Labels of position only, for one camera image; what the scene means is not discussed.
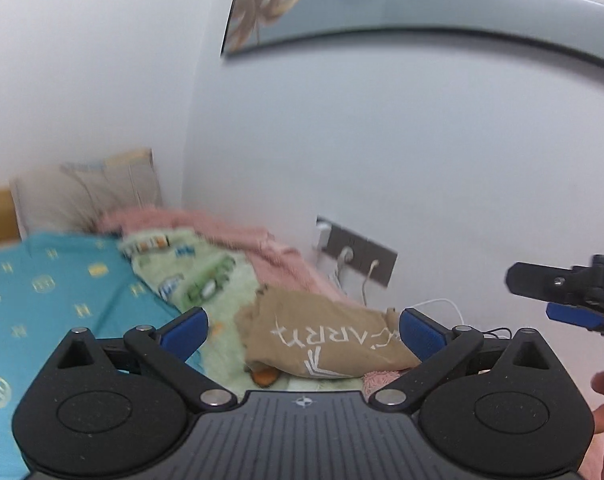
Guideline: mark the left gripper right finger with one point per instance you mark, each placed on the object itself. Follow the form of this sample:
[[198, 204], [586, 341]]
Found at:
[[444, 354]]

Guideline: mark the teal patterned bed sheet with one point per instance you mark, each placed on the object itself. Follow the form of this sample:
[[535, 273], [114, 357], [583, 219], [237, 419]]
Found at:
[[50, 283]]

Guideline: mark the grey pillow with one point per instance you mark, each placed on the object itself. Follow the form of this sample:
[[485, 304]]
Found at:
[[72, 197]]

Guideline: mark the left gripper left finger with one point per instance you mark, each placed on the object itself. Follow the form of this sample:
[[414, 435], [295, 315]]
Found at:
[[162, 354]]

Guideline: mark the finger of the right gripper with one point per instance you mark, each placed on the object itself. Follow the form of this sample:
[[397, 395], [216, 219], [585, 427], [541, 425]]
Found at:
[[573, 296]]

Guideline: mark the tan t-shirt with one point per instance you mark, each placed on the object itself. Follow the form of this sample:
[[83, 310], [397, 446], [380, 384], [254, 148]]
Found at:
[[312, 336]]

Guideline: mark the green cartoon fleece blanket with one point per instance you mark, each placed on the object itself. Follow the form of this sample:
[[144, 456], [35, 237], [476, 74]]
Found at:
[[187, 271]]

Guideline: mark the grey wall socket panel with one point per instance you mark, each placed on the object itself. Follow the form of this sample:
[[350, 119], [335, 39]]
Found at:
[[358, 252]]

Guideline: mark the pink fluffy blanket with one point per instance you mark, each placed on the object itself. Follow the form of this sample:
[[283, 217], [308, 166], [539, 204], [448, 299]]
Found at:
[[274, 265]]

